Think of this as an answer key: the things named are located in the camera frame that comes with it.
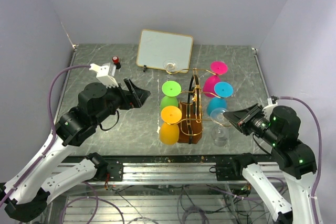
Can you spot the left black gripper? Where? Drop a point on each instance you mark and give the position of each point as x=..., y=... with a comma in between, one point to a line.
x=135, y=98

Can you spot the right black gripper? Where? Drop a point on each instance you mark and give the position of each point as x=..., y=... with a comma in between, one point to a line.
x=238, y=117

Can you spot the clear wine glass front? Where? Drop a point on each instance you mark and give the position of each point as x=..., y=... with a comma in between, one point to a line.
x=220, y=132

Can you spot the clear wine glass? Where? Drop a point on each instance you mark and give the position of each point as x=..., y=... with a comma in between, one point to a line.
x=220, y=132
x=170, y=66

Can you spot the orange wine glass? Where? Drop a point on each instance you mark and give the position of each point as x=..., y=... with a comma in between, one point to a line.
x=169, y=132

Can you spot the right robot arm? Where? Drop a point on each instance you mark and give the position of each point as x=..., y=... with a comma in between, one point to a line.
x=278, y=126

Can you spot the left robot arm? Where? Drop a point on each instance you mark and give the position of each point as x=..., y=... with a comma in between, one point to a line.
x=27, y=194

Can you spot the blue wine glass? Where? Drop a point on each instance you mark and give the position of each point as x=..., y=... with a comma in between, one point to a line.
x=223, y=90

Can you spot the green wine glass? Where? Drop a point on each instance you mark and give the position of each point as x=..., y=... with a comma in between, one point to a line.
x=170, y=89

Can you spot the clear wine glass back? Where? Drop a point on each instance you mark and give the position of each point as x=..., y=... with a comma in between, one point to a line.
x=170, y=66

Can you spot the pink wine glass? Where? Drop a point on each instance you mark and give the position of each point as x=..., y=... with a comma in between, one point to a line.
x=218, y=68

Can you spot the red black stamp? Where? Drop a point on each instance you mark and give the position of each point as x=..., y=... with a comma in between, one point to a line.
x=116, y=62

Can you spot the gold framed whiteboard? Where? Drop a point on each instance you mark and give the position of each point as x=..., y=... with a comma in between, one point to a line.
x=157, y=46

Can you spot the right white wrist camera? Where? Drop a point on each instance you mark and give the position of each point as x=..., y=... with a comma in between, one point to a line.
x=272, y=103

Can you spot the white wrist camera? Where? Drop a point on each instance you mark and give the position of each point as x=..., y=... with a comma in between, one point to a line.
x=105, y=74
x=272, y=103

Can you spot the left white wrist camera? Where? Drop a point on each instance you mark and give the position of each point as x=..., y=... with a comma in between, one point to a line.
x=105, y=74

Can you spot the gold wire glass rack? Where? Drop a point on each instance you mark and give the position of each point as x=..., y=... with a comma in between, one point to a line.
x=193, y=104

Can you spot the aluminium frame rail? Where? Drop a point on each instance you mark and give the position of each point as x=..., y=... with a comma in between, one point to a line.
x=175, y=173

